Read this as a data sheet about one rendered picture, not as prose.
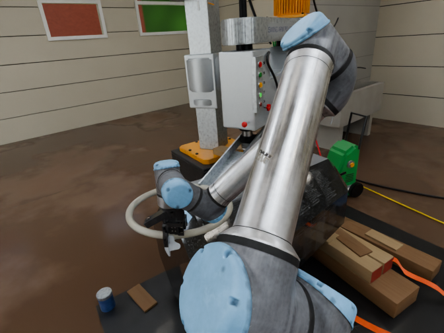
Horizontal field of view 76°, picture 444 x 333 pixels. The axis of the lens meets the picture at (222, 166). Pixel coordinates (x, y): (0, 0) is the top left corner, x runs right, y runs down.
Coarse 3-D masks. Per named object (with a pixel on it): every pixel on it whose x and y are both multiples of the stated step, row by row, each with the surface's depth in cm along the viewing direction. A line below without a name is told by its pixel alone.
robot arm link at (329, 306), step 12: (300, 276) 54; (312, 276) 53; (312, 288) 51; (324, 288) 51; (312, 300) 49; (324, 300) 50; (336, 300) 50; (348, 300) 51; (312, 312) 47; (324, 312) 50; (336, 312) 50; (348, 312) 50; (312, 324) 46; (324, 324) 49; (336, 324) 50; (348, 324) 51
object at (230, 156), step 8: (256, 136) 172; (232, 144) 172; (232, 152) 172; (240, 152) 171; (224, 160) 166; (232, 160) 167; (216, 168) 161; (224, 168) 162; (208, 176) 156; (216, 176) 158; (200, 184) 151; (208, 184) 155
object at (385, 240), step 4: (368, 232) 232; (372, 232) 231; (376, 232) 231; (368, 236) 229; (372, 236) 227; (376, 236) 227; (380, 236) 226; (384, 236) 226; (376, 240) 224; (380, 240) 221; (384, 240) 221; (388, 240) 221; (392, 240) 220; (384, 244) 219; (388, 244) 217; (392, 244) 216; (396, 244) 216; (400, 244) 216; (392, 248) 213; (396, 248) 212
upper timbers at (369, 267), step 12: (336, 240) 210; (360, 240) 208; (336, 252) 202; (348, 252) 197; (372, 252) 196; (384, 252) 195; (348, 264) 196; (360, 264) 187; (372, 264) 186; (384, 264) 187; (360, 276) 189; (372, 276) 182
